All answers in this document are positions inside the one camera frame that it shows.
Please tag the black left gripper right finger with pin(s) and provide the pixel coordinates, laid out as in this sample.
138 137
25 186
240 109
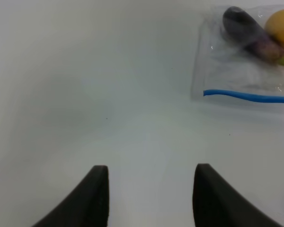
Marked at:
217 204

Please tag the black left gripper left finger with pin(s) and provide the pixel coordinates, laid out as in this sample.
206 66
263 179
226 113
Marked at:
86 206

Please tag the clear zip bag blue zipper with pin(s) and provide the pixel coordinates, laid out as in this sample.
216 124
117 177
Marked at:
223 67

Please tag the purple eggplant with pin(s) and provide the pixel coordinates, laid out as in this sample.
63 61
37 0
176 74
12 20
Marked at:
244 30

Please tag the yellow lemon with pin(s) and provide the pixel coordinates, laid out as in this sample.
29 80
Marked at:
275 27

